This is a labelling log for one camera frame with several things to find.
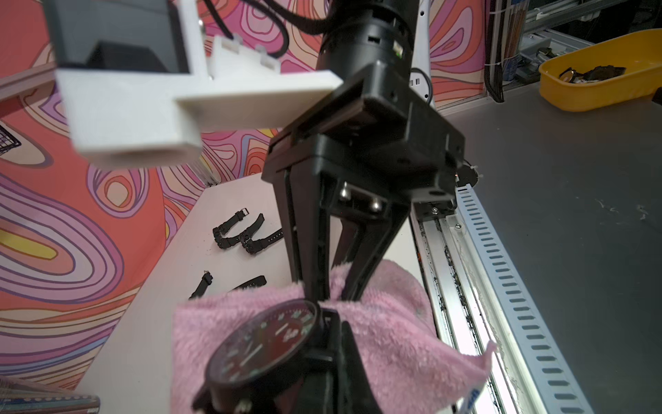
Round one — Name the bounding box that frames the pink microfibre cloth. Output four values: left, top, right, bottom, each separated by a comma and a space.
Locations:
170, 260, 498, 413

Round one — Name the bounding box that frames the pencil cup with pencils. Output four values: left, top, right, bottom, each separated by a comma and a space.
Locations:
1, 376, 101, 413

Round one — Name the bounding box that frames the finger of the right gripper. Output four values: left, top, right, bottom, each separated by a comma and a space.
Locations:
273, 165, 329, 302
332, 198, 410, 301

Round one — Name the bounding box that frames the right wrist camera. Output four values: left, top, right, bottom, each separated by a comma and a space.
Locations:
43, 1, 341, 169

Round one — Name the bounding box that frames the back wall wire basket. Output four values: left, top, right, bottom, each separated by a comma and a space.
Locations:
0, 125, 22, 155

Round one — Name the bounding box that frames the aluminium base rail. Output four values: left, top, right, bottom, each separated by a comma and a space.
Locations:
410, 212, 521, 413

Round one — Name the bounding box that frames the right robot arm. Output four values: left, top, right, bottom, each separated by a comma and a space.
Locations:
253, 1, 465, 302

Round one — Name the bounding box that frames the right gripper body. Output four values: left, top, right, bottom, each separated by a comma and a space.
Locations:
262, 59, 465, 212

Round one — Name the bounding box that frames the yellow plastic tray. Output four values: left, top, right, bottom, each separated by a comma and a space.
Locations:
539, 29, 661, 112

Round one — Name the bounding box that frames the white cable duct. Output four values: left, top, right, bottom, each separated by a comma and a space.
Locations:
457, 185, 593, 413

